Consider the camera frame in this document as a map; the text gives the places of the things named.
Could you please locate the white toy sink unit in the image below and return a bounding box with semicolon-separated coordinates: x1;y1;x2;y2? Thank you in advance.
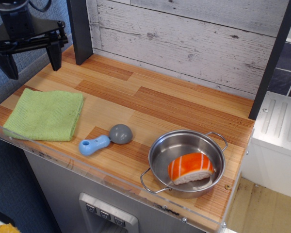
242;92;291;197

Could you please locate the clear acrylic edge guard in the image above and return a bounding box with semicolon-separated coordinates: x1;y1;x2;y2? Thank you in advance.
0;126;226;233

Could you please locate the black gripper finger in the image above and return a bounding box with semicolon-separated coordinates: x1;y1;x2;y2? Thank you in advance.
0;53;18;80
46;42;62;71

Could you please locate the orange salmon sushi toy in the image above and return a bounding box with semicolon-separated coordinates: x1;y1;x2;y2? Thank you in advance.
167;152;214;185

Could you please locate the grey dispenser button panel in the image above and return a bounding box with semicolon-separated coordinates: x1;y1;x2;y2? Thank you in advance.
79;192;139;233

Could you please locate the stainless steel pot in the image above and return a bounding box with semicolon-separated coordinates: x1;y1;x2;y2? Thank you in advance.
148;130;228;199

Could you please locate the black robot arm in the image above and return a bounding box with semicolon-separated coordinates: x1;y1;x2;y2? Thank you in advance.
0;0;68;80

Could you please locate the green rag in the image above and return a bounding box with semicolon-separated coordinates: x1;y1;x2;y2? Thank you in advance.
3;88;84;141

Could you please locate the yellow object at corner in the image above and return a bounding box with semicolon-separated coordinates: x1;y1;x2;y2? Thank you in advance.
0;224;20;233

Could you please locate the dark right support post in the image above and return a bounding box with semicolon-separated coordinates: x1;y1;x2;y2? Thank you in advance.
248;0;291;120

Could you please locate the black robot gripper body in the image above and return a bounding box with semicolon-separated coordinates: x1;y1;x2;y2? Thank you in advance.
0;4;68;55

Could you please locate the blue handled grey scoop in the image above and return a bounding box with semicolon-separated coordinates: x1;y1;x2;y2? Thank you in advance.
79;124;133;156

